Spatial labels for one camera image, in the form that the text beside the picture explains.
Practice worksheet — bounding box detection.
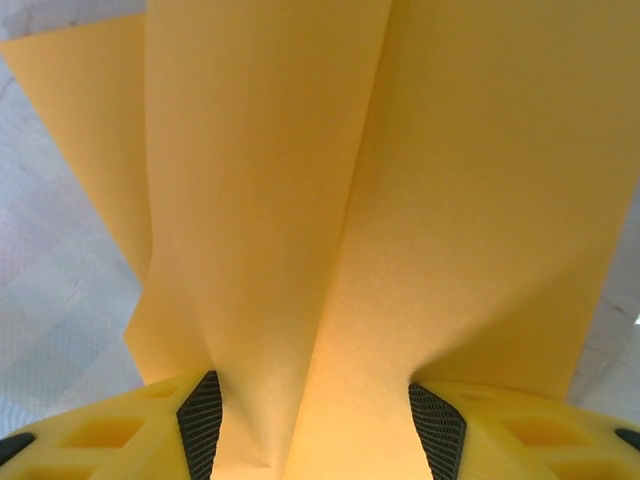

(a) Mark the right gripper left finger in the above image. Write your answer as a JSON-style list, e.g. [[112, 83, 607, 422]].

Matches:
[[0, 368, 224, 480]]

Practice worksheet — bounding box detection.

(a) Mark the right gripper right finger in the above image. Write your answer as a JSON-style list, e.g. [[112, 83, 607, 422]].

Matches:
[[407, 379, 640, 480]]

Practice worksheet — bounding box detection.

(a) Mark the orange cloth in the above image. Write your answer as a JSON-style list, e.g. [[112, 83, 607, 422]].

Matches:
[[0, 0, 640, 480]]

